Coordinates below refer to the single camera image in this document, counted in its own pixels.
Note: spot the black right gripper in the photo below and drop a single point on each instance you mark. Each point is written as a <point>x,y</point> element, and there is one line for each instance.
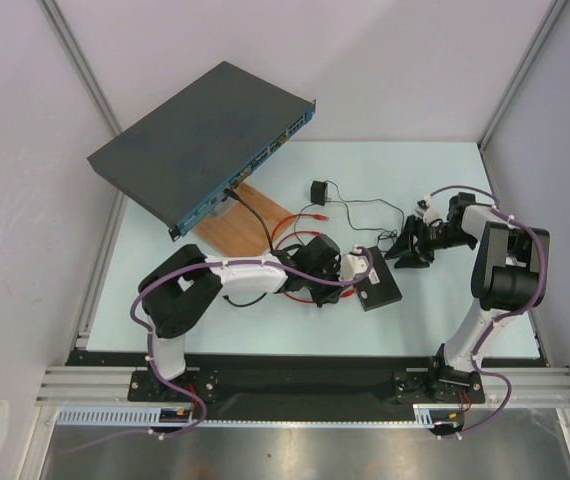
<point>416,239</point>

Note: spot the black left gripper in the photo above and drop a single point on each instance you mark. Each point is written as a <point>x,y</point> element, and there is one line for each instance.
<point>330,297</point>

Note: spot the small black network switch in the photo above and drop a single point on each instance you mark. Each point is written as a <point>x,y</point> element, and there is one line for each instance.
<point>379,289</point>

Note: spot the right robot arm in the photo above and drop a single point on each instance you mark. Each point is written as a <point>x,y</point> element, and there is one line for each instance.
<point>508,279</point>

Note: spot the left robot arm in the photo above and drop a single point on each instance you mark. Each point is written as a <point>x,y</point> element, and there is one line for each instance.
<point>172,298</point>

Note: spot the black power adapter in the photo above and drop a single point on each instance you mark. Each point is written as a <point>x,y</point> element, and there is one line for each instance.
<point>319,193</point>

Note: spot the bamboo wooden board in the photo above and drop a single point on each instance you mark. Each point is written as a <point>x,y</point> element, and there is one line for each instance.
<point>232,230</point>

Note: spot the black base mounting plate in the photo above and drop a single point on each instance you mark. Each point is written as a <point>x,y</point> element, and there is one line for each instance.
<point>304,388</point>

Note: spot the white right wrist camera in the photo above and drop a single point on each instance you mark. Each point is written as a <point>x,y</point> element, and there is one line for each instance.
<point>426,212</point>

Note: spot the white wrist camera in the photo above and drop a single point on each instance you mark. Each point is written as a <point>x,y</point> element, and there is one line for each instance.
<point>355,264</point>
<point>426,212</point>

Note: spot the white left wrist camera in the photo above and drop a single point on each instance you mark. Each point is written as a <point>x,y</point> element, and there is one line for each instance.
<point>355,264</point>

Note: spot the large blue rack switch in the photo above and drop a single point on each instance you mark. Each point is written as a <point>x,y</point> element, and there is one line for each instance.
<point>183,158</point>

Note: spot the aluminium frame rail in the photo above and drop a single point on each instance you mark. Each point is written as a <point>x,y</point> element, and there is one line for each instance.
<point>80,385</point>

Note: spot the white slotted cable duct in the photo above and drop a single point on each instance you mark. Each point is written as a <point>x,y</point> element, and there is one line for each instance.
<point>124,416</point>

